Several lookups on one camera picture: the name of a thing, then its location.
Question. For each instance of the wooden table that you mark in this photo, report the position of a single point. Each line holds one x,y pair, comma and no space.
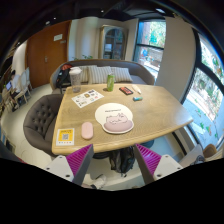
158,114

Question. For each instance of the grey tufted armchair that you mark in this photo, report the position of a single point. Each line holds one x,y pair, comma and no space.
40,121

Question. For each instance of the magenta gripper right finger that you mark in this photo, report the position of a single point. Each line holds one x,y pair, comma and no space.
154,166

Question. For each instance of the arched wooden cabinet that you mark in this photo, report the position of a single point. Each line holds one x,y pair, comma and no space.
112,42

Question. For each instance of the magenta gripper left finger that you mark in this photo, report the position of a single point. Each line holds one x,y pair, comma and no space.
72,167

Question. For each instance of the small teal eraser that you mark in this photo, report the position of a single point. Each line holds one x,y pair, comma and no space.
137,99

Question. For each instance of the grey curved sofa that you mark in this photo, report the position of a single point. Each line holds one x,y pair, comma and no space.
140,73

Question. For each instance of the black red makeup palette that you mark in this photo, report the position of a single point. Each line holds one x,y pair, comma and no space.
125,90

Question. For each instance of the white cat mouse pad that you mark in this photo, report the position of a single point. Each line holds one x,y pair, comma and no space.
114,118

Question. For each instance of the striped cushion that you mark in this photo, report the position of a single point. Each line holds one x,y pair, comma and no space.
98,75

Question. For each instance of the seated person in background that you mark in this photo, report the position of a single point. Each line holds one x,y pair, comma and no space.
15,86

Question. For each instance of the yellow QR code card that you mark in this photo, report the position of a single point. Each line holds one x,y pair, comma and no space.
65,137

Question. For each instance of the white sticker sheet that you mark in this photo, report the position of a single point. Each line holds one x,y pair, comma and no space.
87,98

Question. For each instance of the white tube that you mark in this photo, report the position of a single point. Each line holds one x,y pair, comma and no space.
136,89

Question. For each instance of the pink computer mouse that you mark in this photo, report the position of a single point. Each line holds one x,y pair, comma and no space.
87,130

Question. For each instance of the green drink can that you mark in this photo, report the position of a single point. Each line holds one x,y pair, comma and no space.
110,82

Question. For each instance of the dark bag on sofa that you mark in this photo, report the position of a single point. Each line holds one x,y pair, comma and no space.
63,78

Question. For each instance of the clear plastic blender cup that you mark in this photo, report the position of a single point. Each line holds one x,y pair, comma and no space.
75,78

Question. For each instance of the brown wooden door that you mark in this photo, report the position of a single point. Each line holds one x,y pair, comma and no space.
46,50

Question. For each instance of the black backpack under table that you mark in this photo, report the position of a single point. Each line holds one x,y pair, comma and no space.
122,160

